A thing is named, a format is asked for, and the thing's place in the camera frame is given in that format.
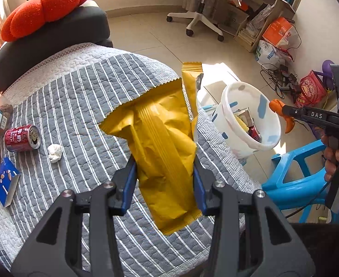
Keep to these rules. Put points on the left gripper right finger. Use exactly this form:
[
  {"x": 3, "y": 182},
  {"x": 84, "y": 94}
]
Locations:
[{"x": 251, "y": 237}]

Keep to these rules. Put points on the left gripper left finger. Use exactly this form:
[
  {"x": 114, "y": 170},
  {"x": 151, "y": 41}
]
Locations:
[{"x": 76, "y": 235}]

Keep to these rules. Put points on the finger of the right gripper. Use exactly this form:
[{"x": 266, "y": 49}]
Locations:
[{"x": 298, "y": 113}]

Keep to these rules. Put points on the orange peel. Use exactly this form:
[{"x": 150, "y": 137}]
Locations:
[{"x": 276, "y": 106}]

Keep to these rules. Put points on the blue almond snack box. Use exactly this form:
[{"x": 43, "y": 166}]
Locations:
[{"x": 9, "y": 176}]

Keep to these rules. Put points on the small white paper ball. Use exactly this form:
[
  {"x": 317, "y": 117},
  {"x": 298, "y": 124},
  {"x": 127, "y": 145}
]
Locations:
[{"x": 55, "y": 152}]

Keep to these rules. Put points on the yellow snack wrapper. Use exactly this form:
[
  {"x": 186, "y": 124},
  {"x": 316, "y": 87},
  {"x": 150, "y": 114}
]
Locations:
[{"x": 160, "y": 128}]

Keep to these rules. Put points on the milk carton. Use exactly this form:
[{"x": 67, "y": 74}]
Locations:
[{"x": 245, "y": 115}]

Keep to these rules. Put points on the green yellow sponge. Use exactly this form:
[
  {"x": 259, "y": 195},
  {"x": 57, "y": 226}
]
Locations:
[{"x": 242, "y": 124}]

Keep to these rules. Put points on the white plastic trash bucket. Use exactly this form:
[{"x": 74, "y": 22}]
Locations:
[{"x": 241, "y": 95}]

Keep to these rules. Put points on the red gift bag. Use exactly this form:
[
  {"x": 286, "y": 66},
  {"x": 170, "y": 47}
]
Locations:
[{"x": 312, "y": 91}]

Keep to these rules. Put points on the purple balloon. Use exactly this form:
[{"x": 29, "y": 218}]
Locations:
[{"x": 326, "y": 75}]

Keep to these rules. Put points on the red cartoon drink can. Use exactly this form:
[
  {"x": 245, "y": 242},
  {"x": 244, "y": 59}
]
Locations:
[{"x": 254, "y": 133}]

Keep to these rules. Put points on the blue plastic stool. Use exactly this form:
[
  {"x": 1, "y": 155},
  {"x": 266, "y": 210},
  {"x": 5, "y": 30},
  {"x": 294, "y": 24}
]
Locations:
[{"x": 302, "y": 193}]

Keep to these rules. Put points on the white blue plastic bag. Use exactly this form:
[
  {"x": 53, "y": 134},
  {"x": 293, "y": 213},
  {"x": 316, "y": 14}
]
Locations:
[{"x": 268, "y": 56}]

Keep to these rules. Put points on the orange cardboard box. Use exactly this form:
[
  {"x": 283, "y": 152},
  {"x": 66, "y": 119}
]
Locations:
[{"x": 281, "y": 34}]

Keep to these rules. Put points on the grey striped quilted cover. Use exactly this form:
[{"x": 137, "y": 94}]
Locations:
[{"x": 67, "y": 97}]

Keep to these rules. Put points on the dark grey sofa cushion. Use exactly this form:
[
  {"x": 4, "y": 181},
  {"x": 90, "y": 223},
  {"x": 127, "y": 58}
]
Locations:
[{"x": 87, "y": 23}]

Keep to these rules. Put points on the red tomato plush cushion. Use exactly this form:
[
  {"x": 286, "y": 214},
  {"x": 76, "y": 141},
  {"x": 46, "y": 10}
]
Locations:
[{"x": 31, "y": 15}]

